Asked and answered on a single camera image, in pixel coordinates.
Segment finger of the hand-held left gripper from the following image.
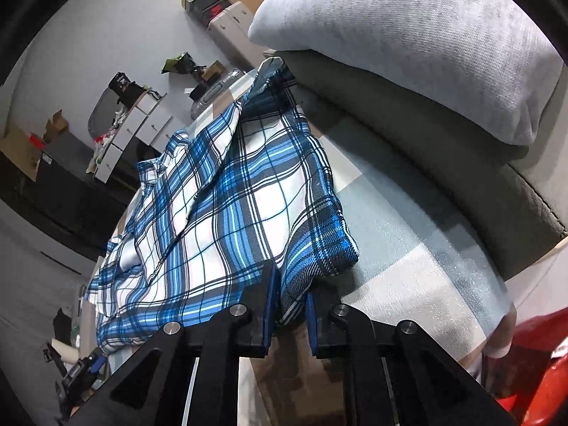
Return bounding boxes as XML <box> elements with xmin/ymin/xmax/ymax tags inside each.
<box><xmin>76</xmin><ymin>347</ymin><xmax>109</xmax><ymax>385</ymax></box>

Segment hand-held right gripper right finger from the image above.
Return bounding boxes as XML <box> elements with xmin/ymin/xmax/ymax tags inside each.
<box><xmin>305</xmin><ymin>290</ymin><xmax>518</xmax><ymax>426</ymax></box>

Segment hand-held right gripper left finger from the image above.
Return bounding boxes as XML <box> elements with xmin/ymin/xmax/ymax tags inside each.
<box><xmin>66</xmin><ymin>260</ymin><xmax>281</xmax><ymax>426</ymax></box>

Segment blue plaid shirt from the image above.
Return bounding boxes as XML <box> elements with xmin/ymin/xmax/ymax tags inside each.
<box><xmin>84</xmin><ymin>55</ymin><xmax>360</xmax><ymax>356</ymax></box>

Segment black cloth pile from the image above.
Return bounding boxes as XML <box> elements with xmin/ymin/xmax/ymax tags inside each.
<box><xmin>53</xmin><ymin>306</ymin><xmax>74</xmax><ymax>342</ymax></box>

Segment dark grey cabinet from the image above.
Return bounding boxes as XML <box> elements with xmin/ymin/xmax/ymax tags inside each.
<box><xmin>0</xmin><ymin>135</ymin><xmax>143</xmax><ymax>258</ymax></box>

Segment large cardboard box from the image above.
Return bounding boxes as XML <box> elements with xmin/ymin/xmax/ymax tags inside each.
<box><xmin>0</xmin><ymin>122</ymin><xmax>43</xmax><ymax>182</ymax></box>

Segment red plastic stool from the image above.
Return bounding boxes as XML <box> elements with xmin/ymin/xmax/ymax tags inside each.
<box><xmin>481</xmin><ymin>306</ymin><xmax>568</xmax><ymax>426</ymax></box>

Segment white dressing table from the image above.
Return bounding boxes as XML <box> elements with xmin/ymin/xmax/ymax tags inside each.
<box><xmin>91</xmin><ymin>89</ymin><xmax>174</xmax><ymax>184</ymax></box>

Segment pile of desk clutter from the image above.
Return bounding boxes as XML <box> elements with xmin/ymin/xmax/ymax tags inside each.
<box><xmin>86</xmin><ymin>106</ymin><xmax>134</xmax><ymax>174</ymax></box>

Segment silver suitcase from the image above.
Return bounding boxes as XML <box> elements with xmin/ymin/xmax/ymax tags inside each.
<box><xmin>190</xmin><ymin>67</ymin><xmax>249</xmax><ymax>120</ymax></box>

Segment small open cardboard box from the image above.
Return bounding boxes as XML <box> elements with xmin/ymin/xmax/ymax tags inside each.
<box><xmin>43</xmin><ymin>109</ymin><xmax>69</xmax><ymax>143</ymax></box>

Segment arched mirror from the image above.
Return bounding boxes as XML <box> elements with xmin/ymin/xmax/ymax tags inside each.
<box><xmin>87</xmin><ymin>86</ymin><xmax>122</xmax><ymax>140</ymax></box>

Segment green wrapped bouquet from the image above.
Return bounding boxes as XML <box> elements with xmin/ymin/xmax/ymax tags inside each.
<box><xmin>160</xmin><ymin>52</ymin><xmax>196</xmax><ymax>76</ymax></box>

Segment red and black shoe box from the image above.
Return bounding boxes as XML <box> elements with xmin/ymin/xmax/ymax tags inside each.
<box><xmin>202</xmin><ymin>2</ymin><xmax>234</xmax><ymax>27</ymax></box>

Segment light grey pillow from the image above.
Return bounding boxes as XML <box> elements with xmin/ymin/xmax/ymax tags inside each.
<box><xmin>247</xmin><ymin>0</ymin><xmax>564</xmax><ymax>146</ymax></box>

